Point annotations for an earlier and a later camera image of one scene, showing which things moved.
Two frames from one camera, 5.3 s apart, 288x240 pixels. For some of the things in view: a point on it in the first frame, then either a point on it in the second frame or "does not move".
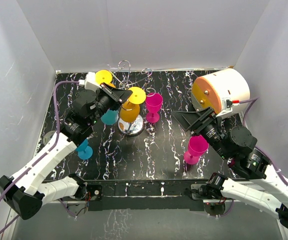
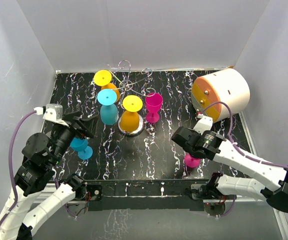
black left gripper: [121, 94] → [89, 126]
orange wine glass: [104, 77] does not move
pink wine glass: [154, 103] does not move
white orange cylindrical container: [209, 89] does not move
